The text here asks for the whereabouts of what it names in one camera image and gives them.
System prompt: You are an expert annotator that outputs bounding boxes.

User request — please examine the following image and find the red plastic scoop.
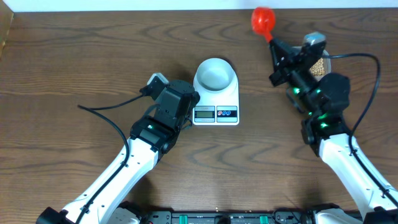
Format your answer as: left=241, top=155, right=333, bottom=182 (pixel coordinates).
left=251, top=7, right=275, bottom=43

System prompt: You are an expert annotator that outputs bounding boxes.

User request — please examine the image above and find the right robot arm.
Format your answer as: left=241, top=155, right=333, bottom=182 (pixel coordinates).
left=269, top=38, right=397, bottom=223

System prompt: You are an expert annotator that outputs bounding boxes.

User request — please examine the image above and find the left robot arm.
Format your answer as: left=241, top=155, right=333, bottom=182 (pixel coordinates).
left=37, top=77, right=200, bottom=223

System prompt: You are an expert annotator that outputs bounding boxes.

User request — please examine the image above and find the light grey bowl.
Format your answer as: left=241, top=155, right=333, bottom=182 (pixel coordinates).
left=195, top=58, right=236, bottom=91

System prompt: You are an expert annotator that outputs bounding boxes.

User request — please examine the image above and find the white digital kitchen scale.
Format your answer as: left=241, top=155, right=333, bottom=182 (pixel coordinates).
left=193, top=71, right=240, bottom=126

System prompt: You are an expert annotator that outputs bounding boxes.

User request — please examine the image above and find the pile of soybeans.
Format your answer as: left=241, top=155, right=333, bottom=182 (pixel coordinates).
left=310, top=58, right=325, bottom=77

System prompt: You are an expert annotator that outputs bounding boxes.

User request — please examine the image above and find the clear plastic container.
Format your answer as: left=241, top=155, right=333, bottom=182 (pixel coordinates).
left=293, top=46, right=331, bottom=81

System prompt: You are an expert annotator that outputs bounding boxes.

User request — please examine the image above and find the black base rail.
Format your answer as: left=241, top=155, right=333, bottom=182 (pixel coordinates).
left=139, top=209, right=315, bottom=224

